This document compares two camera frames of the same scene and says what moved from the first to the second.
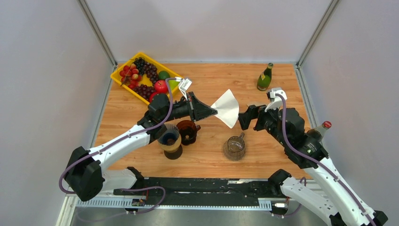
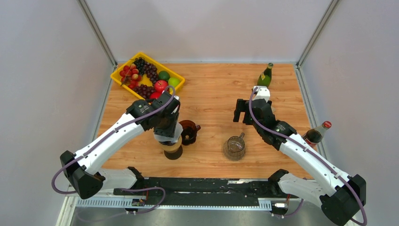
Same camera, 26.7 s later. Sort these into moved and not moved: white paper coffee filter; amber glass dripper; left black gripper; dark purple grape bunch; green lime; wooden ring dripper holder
Moved: left black gripper; white paper coffee filter
Not moved: dark purple grape bunch; amber glass dripper; green lime; wooden ring dripper holder
